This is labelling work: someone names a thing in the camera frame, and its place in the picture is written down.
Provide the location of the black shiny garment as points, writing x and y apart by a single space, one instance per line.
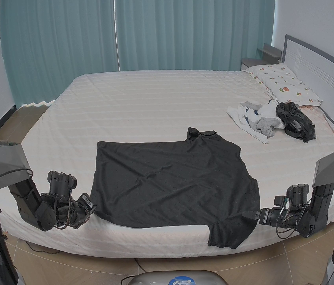
294 120

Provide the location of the bed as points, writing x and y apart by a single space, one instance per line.
155 105

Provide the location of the black T-shirt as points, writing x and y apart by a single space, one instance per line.
170 188

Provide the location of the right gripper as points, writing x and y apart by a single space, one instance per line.
272 217

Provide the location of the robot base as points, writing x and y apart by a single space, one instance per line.
161 279

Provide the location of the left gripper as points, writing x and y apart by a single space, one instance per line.
84 209

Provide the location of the white printed pillow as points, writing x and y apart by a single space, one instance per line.
282 83

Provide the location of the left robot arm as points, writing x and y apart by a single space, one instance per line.
1 159

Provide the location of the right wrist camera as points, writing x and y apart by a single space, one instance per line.
279 201

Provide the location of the blue-green curtain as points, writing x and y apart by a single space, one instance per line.
60 40
193 25

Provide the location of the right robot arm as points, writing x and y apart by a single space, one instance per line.
333 165

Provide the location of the grey bedside table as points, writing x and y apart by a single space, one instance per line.
253 61

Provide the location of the pile of clothes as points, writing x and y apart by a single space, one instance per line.
256 120

